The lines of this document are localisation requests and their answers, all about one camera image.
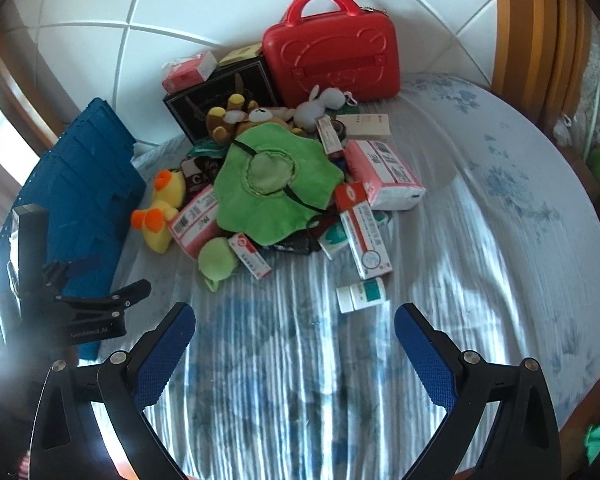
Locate dark printed packet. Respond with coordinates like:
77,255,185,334
181,155,221,206

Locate white padded headboard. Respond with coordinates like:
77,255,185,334
0,0,498,151

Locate yellow-green flat box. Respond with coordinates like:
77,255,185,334
217,44,263,67

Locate blue plastic crate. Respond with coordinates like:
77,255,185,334
0,97,147,361

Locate long white medicine box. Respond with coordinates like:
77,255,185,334
340,204,392,280

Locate red and white medicine box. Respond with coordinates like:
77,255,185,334
228,232,272,280
316,115,345,158

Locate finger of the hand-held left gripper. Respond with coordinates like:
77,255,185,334
55,279,152,312

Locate beige cardboard box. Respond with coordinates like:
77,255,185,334
336,112,392,142

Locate small red medicine box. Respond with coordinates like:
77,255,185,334
335,182,368,211

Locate pink tissue pack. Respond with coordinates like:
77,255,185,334
161,52,218,93
344,139,427,211
169,185,221,261

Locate yellow duck plush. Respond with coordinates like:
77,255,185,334
131,169,187,253

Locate black gift box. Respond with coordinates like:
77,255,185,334
162,55,281,146

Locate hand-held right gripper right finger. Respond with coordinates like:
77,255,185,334
394,302,563,480

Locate red hard-shell suitcase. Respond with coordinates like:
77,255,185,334
261,0,401,109

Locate green wrapper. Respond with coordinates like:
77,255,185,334
187,142,227,159

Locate wooden bed frame post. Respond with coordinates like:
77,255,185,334
490,0,598,121
0,27,76,158

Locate brown bear plush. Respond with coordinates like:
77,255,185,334
206,94,306,143

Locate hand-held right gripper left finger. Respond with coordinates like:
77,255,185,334
30,302,197,480

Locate grey bunny plush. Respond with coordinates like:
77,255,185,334
292,86,358,133

